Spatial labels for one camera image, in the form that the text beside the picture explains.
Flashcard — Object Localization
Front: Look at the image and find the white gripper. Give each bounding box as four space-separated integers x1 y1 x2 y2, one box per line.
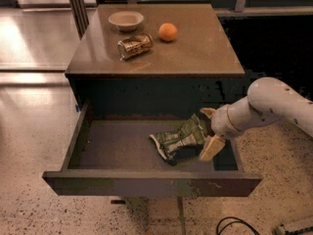
199 104 244 162

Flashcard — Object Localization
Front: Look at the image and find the green jalapeno chip bag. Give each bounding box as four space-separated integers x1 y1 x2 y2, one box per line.
150 114 207 165

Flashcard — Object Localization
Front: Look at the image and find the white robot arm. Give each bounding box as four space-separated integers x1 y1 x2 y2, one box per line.
200 77 313 162

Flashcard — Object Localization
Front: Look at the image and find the dark grey cabinet counter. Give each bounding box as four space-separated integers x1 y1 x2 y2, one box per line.
66 4 245 118

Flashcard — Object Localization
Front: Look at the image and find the open grey top drawer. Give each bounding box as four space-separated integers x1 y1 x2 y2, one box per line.
43 103 262 197

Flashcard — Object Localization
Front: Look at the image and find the orange fruit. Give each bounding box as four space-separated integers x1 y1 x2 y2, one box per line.
158 23 178 42

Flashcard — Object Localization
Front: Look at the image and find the gold drink can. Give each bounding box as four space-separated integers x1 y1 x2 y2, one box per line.
117 32 154 60

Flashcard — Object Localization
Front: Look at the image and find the white power strip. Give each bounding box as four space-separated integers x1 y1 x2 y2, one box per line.
272 216 313 235

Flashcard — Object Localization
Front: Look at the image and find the white ceramic bowl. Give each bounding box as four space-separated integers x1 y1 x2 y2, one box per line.
109 11 144 32

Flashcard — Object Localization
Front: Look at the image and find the black floor cable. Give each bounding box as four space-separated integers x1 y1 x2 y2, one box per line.
215 216 261 235

